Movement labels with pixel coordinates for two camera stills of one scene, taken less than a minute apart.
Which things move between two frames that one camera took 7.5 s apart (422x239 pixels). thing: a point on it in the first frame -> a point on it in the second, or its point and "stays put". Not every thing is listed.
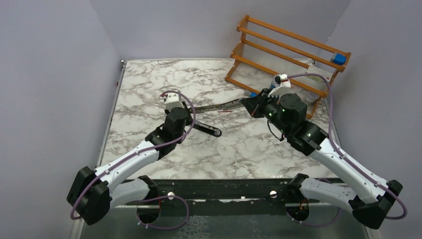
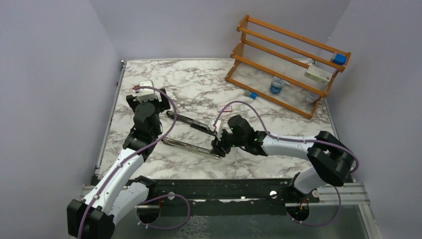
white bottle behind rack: (311, 97) stays put
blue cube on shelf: (339, 59) stays put
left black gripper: (189, 120) -> (163, 105)
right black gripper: (255, 105) -> (217, 145)
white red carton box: (327, 72) stays put
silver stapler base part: (210, 130) -> (193, 123)
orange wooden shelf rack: (267, 55) stays put
